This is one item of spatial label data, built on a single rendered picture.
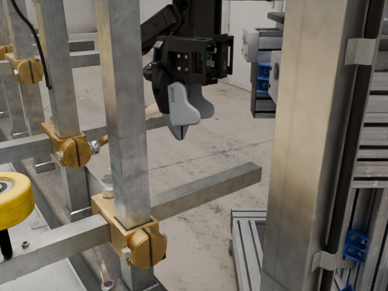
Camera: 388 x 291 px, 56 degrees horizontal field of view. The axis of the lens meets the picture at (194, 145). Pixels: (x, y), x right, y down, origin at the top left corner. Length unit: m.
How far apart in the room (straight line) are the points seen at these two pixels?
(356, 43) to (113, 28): 0.26
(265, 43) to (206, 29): 0.70
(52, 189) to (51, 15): 0.40
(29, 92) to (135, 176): 0.50
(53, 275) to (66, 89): 0.34
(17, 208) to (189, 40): 0.27
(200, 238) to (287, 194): 1.61
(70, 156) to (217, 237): 1.28
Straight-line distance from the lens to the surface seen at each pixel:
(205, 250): 1.76
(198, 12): 0.47
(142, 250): 0.47
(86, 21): 9.84
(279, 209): 0.24
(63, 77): 0.65
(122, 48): 0.40
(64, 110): 0.66
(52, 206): 0.81
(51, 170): 0.96
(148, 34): 0.51
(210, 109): 0.52
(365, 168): 0.83
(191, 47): 0.46
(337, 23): 0.19
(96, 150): 0.67
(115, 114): 0.42
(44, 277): 0.77
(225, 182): 0.61
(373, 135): 0.75
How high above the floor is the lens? 1.11
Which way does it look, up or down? 23 degrees down
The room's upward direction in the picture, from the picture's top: straight up
